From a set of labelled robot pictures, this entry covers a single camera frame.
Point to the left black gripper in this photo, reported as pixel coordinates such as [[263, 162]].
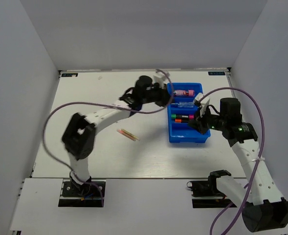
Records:
[[164, 95]]

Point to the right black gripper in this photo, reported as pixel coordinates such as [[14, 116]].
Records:
[[198, 123]]

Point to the pink glue stick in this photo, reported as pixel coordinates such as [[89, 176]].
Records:
[[187, 93]]

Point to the green black highlighter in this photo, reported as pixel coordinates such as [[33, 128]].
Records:
[[175, 116]]

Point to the orange black highlighter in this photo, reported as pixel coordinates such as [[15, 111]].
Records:
[[181, 120]]

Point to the yellow slim pen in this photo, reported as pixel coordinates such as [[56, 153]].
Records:
[[130, 134]]

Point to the pink slim pen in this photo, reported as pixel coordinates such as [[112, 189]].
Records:
[[120, 131]]

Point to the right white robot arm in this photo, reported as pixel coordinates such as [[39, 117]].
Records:
[[261, 204]]

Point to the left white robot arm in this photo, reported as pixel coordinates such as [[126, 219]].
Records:
[[79, 136]]

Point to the blue compartment tray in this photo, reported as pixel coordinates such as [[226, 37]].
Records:
[[182, 110]]

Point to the right corner label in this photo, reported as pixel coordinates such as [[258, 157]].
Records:
[[216, 73]]

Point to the corner label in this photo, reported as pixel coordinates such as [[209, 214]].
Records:
[[216, 73], [69, 74]]

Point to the left corner label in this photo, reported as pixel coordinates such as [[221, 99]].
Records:
[[69, 74]]

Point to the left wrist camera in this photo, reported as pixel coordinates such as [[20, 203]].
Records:
[[160, 78]]

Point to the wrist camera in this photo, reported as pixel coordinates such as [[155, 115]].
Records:
[[201, 101], [160, 78]]

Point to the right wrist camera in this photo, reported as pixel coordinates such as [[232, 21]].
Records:
[[201, 101]]

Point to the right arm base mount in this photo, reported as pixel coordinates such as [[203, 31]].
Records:
[[204, 198]]

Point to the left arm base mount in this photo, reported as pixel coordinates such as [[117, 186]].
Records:
[[70, 197]]

